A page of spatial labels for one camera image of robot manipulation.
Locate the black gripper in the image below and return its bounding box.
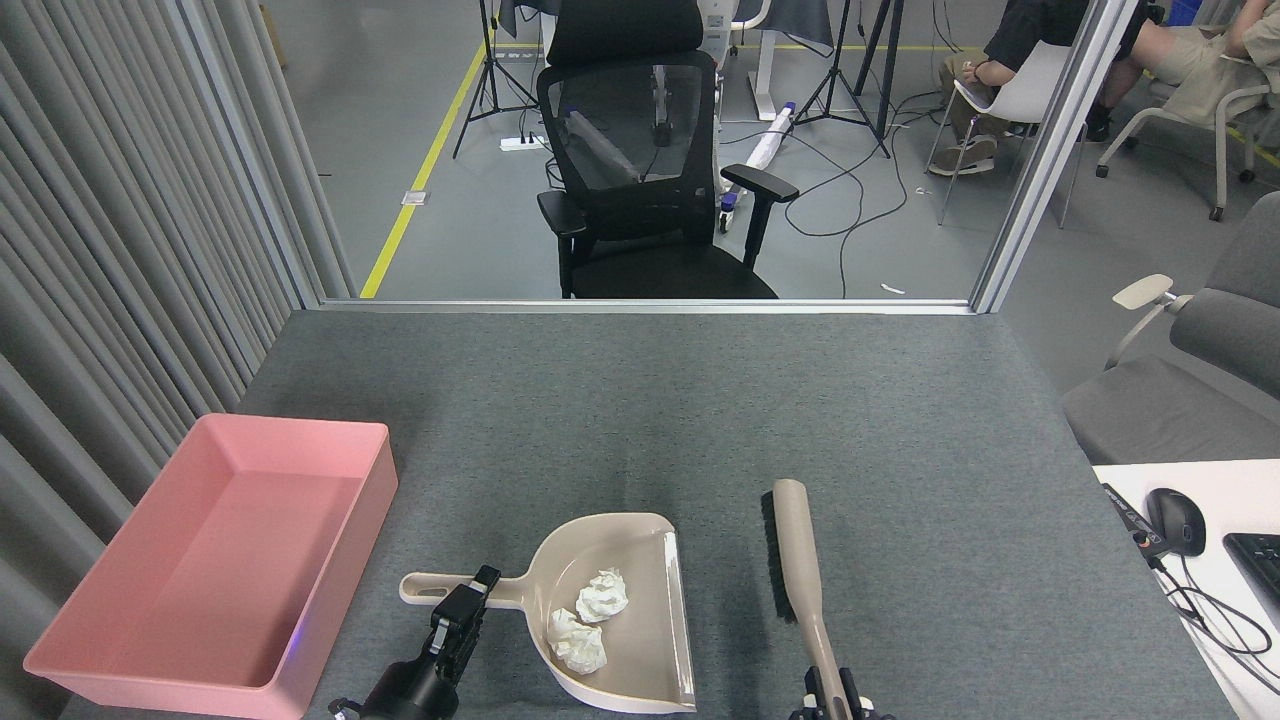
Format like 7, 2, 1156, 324
360, 566, 501, 720

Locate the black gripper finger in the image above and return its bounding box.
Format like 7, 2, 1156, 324
790, 668, 826, 720
842, 668, 894, 720

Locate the white paper wad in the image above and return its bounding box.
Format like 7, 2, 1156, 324
575, 568, 631, 624
546, 608, 609, 676

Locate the beige brush with black bristles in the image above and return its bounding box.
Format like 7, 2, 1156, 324
760, 479, 856, 720

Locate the beige plastic dustpan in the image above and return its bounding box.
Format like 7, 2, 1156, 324
399, 513, 698, 714

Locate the pink plastic bin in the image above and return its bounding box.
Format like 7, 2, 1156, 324
22, 413, 399, 720

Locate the black computer mouse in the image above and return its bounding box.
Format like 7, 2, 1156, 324
1144, 487, 1207, 558

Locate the black mesh office chair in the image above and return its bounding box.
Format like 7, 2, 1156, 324
536, 0, 801, 299

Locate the white desk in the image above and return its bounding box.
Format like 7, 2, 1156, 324
1092, 459, 1280, 720

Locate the black keyboard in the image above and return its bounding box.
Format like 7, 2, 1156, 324
1222, 532, 1280, 633

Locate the grey office chair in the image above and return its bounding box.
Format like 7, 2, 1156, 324
1062, 190, 1280, 466

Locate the black tripod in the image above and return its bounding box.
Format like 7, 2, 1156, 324
452, 0, 546, 161
793, 0, 906, 159

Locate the grey curtain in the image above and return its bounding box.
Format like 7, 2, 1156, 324
0, 0, 301, 720

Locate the white wrapped roll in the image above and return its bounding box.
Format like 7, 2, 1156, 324
747, 100, 798, 173

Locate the white desk leg column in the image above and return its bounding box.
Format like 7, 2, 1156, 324
748, 0, 793, 123

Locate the white stand on wheels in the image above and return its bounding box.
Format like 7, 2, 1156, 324
648, 0, 773, 234

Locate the white plastic chair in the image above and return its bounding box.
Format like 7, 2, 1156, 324
925, 40, 1086, 229

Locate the white chair with wheels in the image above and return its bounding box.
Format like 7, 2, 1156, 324
1095, 55, 1280, 223

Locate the dark cloth cover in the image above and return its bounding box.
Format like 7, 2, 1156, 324
765, 0, 837, 58

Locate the person in black shirt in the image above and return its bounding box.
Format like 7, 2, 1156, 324
928, 0, 1093, 178

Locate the person in khaki shorts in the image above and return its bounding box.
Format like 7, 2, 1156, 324
1085, 0, 1280, 143

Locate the black desk cable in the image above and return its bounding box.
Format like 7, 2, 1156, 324
1150, 555, 1280, 666

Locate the silver table edge rail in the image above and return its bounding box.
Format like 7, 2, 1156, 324
320, 297, 976, 315

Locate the black floor cable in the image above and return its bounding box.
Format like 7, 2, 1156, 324
720, 120, 913, 299

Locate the silver slanted post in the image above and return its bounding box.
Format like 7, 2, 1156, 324
970, 0, 1143, 314

